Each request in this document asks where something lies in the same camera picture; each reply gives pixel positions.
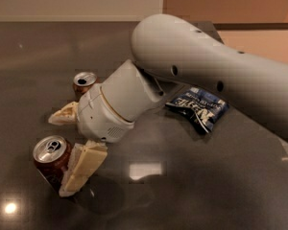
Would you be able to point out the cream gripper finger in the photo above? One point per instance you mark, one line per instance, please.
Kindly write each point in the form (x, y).
(83, 162)
(65, 116)

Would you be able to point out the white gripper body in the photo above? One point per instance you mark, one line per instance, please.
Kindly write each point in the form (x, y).
(97, 115)

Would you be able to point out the red coke can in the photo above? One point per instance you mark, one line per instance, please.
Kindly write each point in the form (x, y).
(51, 155)

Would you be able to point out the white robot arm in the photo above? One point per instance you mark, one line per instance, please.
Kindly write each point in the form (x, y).
(169, 53)

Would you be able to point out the brown soda can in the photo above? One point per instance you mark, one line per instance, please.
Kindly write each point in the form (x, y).
(83, 81)

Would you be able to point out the blue chip bag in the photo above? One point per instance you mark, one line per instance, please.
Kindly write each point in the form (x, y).
(201, 108)

